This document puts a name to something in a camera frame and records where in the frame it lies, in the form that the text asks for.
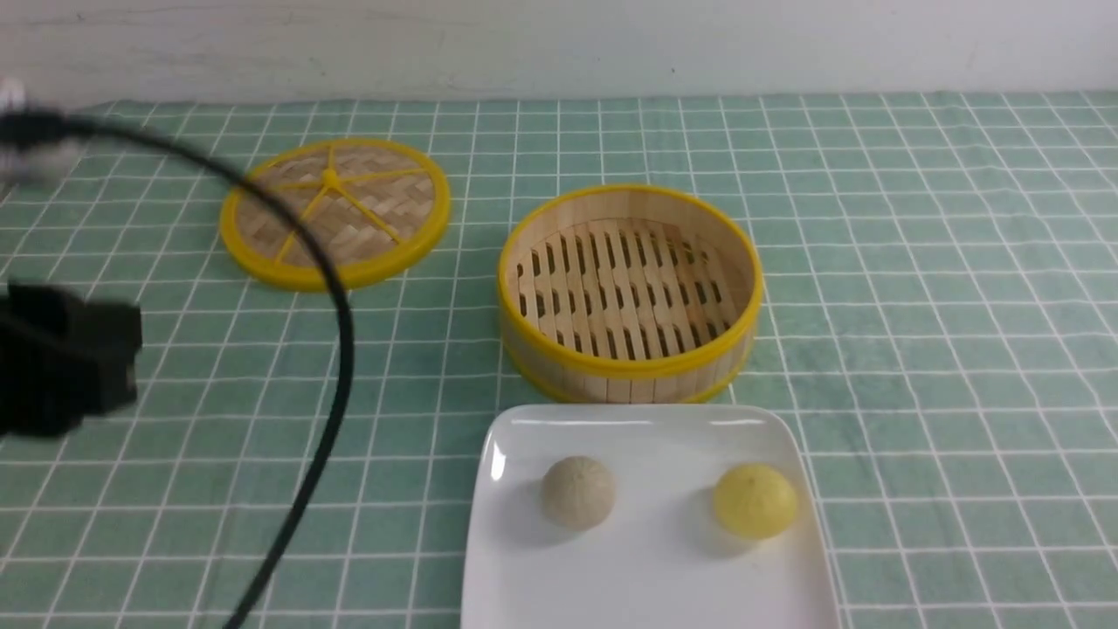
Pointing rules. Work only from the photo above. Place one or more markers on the white square plate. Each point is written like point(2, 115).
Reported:
point(660, 560)

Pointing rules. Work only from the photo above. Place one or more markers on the yellow rimmed bamboo steamer basket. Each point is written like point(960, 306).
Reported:
point(629, 294)

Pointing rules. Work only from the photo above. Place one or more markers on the yellow steamed bun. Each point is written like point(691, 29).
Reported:
point(754, 501)

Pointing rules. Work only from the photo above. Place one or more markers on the white steamed bun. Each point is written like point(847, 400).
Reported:
point(578, 493)

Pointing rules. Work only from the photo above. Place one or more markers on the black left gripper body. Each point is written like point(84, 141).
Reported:
point(64, 358)

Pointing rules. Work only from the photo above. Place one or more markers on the green checkered tablecloth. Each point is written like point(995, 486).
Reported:
point(939, 335)

